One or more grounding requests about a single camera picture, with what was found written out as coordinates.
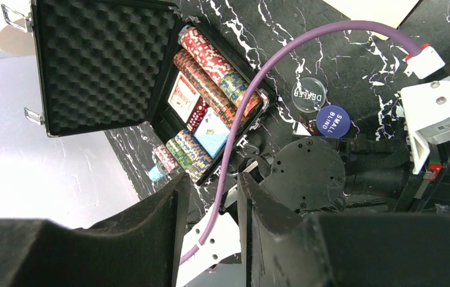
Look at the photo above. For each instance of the red dice in case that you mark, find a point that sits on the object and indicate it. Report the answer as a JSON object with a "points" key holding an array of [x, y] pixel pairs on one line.
{"points": [[197, 114]]}

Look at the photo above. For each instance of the blue card deck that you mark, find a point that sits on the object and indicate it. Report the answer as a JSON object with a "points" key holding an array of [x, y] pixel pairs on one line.
{"points": [[212, 133]]}

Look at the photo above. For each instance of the white cylindrical lamp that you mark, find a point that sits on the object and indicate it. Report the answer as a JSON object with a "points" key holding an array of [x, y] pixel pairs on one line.
{"points": [[14, 37]]}

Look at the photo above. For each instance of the red card deck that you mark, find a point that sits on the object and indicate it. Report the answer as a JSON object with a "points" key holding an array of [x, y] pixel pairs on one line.
{"points": [[183, 97]]}

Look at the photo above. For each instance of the black poker chip case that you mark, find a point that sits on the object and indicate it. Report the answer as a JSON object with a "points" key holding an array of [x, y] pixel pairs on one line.
{"points": [[109, 64]]}

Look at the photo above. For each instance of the blue small blind button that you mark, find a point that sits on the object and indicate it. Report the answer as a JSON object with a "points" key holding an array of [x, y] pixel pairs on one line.
{"points": [[333, 121]]}

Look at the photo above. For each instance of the green chip stack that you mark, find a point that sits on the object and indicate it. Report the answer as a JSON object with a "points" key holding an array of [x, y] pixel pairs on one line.
{"points": [[183, 160]]}

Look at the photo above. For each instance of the pink chip stack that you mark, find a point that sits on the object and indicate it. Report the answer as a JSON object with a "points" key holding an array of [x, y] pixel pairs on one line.
{"points": [[166, 158]]}

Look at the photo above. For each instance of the beige rectangular board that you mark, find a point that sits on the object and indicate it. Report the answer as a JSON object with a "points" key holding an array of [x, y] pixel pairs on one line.
{"points": [[389, 12]]}

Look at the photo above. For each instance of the orange black chip stack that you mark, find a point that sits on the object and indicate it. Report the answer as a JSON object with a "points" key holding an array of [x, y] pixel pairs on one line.
{"points": [[209, 91]]}

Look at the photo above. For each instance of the clear triangular acrylic marker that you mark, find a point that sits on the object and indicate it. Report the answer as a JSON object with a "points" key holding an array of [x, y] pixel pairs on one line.
{"points": [[304, 127]]}

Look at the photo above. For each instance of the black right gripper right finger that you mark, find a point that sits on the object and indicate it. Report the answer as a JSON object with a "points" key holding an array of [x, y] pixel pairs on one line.
{"points": [[281, 248]]}

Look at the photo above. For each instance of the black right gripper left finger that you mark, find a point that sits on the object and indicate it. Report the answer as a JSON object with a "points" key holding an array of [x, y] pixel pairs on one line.
{"points": [[140, 246]]}

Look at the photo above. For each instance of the light blue chip stack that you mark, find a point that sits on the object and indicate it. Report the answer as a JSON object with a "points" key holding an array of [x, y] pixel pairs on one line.
{"points": [[158, 172]]}

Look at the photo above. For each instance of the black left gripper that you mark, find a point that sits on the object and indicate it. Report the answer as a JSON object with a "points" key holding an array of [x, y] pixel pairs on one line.
{"points": [[408, 173]]}

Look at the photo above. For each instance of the red white chip stack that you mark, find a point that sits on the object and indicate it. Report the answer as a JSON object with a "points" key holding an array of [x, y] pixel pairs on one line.
{"points": [[214, 64]]}

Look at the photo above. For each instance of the clear round dealer button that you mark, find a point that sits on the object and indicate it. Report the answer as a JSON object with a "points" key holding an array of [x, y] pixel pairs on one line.
{"points": [[308, 95]]}

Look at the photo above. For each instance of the blue orange chip stack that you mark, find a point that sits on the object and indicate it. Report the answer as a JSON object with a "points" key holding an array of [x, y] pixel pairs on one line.
{"points": [[193, 149]]}

